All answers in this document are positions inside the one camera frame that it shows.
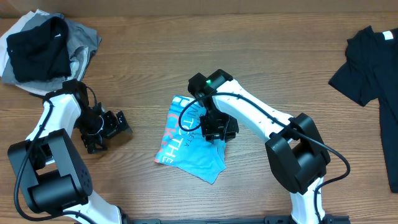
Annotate light blue t-shirt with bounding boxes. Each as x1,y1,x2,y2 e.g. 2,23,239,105
154,95,226,184

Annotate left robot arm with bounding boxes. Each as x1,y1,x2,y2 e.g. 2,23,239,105
7,91,131,223

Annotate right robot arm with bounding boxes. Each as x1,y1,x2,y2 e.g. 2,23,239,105
190,78,330,223

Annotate folded black garment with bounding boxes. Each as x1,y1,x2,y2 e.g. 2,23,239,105
6,17,71,82

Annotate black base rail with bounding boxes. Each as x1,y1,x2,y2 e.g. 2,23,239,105
122,215,351,224

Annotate black t-shirt on right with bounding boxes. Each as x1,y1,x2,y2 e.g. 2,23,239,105
328,26,397,193

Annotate folded grey garment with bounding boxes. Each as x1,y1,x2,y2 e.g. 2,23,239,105
1,12,102,94

